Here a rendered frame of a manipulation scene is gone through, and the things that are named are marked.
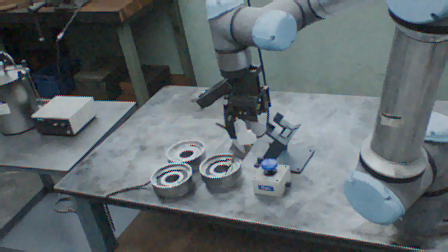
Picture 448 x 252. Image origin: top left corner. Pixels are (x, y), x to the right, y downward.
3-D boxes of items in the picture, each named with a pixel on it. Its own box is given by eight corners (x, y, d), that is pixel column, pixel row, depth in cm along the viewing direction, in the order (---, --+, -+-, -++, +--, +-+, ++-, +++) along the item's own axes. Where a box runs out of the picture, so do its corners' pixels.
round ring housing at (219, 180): (232, 193, 138) (229, 179, 136) (195, 187, 143) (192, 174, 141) (250, 168, 146) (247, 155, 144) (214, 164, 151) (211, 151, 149)
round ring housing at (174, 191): (201, 176, 147) (198, 163, 145) (185, 202, 139) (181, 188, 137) (165, 174, 151) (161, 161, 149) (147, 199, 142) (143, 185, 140)
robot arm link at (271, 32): (307, -1, 108) (265, -6, 116) (268, 20, 102) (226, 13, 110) (312, 37, 112) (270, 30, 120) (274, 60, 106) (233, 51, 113)
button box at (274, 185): (253, 194, 136) (250, 178, 134) (265, 177, 142) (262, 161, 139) (285, 199, 133) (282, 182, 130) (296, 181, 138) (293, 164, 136)
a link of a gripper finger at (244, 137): (256, 161, 127) (251, 123, 123) (233, 157, 130) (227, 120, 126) (262, 154, 129) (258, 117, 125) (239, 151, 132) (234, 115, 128)
